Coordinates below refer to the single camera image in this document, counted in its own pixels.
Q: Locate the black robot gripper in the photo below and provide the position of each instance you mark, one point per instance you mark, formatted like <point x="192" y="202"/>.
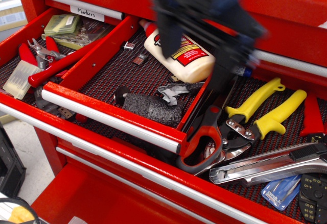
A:
<point x="224" y="24"/>

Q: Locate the silver metal box cutter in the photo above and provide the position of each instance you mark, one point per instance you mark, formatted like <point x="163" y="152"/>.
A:
<point x="274" y="165"/>

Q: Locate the small open red drawer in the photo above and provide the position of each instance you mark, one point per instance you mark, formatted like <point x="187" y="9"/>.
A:
<point x="89" y="87"/>

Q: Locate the wide open red drawer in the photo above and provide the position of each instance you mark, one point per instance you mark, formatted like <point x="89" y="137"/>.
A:
<point x="112" y="148"/>

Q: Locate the Titebond wood glue bottle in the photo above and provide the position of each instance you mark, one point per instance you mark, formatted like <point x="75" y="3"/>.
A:
<point x="191" y="63"/>

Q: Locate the blue capped marker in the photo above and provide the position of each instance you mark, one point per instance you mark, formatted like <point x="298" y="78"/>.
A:
<point x="242" y="71"/>

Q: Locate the crumpled grey tape piece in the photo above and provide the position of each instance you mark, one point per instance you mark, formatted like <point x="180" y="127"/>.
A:
<point x="170" y="92"/>

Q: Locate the small silver usb dongle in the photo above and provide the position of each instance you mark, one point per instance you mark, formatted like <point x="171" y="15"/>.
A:
<point x="129" y="46"/>

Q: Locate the black grinding stone bit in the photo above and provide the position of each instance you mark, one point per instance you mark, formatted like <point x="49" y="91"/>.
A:
<point x="150" y="107"/>

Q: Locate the white markers label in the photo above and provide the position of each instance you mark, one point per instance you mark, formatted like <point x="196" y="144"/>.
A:
<point x="87" y="13"/>

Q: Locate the drill bit index card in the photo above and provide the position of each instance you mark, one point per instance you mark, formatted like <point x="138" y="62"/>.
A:
<point x="87" y="31"/>

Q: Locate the red tool chest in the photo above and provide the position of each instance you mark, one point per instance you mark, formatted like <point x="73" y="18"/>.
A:
<point x="97" y="194"/>

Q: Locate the green plastic parts case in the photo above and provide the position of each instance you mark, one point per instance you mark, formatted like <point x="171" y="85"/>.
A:
<point x="62" y="24"/>

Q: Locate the blue drill bit packet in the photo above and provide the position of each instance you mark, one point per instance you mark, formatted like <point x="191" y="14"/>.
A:
<point x="280" y="193"/>

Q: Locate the clear plastic bit case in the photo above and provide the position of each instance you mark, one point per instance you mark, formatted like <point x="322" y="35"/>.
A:
<point x="17" y="84"/>

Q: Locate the black crate on floor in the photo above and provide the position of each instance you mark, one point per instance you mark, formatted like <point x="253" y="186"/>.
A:
<point x="12" y="169"/>

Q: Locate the red black handled scissors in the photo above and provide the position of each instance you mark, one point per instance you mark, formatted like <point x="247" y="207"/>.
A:
<point x="203" y="136"/>

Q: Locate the yellow handled tin snips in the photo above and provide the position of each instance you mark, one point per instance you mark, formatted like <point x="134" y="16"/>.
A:
<point x="237" y="139"/>

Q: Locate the red plastic tool handle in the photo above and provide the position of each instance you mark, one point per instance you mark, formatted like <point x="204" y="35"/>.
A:
<point x="312" y="122"/>

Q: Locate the red handled flush cutters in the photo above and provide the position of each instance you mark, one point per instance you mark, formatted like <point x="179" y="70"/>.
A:
<point x="42" y="57"/>

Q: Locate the long red handled tool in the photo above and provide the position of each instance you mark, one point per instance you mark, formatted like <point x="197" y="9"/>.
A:
<point x="37" y="79"/>

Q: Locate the black wire stripper crimper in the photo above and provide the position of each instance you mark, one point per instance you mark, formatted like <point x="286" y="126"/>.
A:
<point x="312" y="193"/>

